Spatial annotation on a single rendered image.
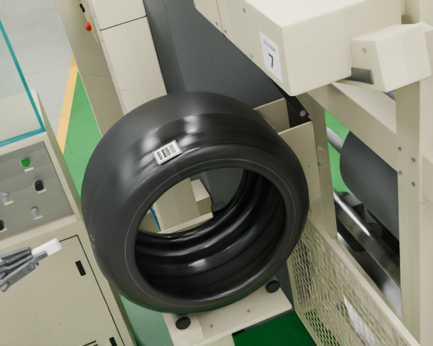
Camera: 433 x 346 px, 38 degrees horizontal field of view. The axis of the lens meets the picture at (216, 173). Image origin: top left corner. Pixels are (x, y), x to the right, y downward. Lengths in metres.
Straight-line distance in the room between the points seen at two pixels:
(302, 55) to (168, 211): 0.97
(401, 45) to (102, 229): 0.81
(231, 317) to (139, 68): 0.79
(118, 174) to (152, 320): 1.69
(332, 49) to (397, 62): 0.13
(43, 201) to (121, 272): 0.78
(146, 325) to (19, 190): 1.12
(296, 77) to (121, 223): 0.57
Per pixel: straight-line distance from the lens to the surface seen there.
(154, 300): 1.68
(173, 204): 2.01
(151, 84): 1.79
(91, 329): 2.66
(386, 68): 1.16
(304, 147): 1.99
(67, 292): 2.51
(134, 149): 1.50
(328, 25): 1.19
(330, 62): 1.22
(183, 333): 1.84
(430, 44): 1.32
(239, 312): 1.93
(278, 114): 2.13
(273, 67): 1.25
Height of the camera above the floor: 2.23
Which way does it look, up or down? 35 degrees down
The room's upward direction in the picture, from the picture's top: 13 degrees counter-clockwise
